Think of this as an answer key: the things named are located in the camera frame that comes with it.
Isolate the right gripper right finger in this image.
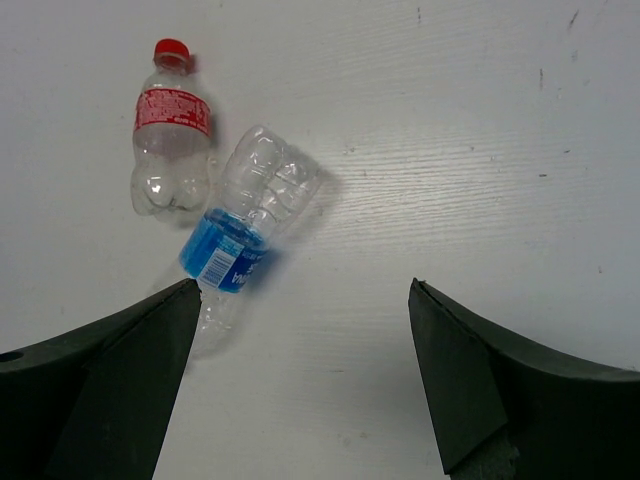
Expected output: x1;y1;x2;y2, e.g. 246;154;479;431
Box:
408;280;639;479

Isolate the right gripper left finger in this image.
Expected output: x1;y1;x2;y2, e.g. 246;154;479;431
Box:
1;279;201;479

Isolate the small red label bottle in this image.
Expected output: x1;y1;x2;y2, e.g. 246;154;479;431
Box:
130;38;213;228

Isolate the crushed light blue label bottle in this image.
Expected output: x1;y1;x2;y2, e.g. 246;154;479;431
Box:
178;125;324;355

